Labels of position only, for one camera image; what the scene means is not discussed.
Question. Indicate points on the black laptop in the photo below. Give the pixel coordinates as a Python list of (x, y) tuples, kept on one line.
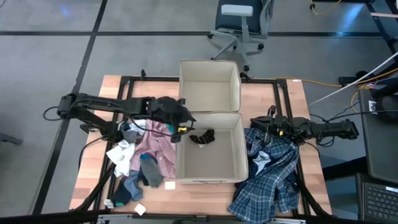
[(379, 202)]

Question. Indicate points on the pink shirt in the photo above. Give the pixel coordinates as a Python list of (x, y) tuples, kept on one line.
[(158, 146)]

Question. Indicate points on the white sock label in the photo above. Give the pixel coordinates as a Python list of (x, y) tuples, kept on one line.
[(170, 185), (109, 203), (140, 209)]

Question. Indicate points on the grey sock with teal cuff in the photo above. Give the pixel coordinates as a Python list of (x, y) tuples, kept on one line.
[(152, 172)]

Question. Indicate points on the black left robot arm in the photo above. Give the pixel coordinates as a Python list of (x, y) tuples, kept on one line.
[(93, 104)]

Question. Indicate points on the silver metal bracket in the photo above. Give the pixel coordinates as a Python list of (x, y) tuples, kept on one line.
[(115, 216)]

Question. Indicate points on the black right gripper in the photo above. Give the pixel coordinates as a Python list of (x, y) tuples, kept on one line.
[(284, 126)]

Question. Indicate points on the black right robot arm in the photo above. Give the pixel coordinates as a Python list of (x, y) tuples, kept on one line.
[(335, 129)]

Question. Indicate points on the black power strip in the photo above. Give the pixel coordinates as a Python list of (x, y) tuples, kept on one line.
[(348, 81)]

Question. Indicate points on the black mounting beam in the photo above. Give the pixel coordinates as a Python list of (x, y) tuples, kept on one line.
[(46, 217)]

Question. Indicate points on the black rounded object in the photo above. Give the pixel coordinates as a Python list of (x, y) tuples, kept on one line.
[(387, 109)]

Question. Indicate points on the wooden strip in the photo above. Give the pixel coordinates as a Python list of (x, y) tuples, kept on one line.
[(385, 15)]

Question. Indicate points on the black stand frame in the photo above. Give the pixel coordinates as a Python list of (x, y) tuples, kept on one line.
[(377, 21)]

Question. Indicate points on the grey furniture leg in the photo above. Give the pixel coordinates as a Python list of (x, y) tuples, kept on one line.
[(9, 138)]

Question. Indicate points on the blue plaid shirt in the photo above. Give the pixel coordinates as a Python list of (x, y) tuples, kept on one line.
[(267, 186)]

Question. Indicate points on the beige fabric storage bin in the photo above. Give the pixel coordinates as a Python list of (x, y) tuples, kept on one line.
[(217, 93), (211, 161)]

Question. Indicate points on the dark side desk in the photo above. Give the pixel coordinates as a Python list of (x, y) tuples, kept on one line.
[(382, 149)]

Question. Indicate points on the black striped sock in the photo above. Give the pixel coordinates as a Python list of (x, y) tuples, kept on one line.
[(203, 137)]

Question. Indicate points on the grey office chair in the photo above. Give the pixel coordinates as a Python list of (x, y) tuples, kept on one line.
[(239, 18)]

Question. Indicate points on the white striped sock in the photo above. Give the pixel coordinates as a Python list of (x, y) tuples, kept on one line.
[(136, 126)]

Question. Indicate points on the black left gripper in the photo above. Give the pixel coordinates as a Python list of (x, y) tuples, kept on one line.
[(169, 112)]

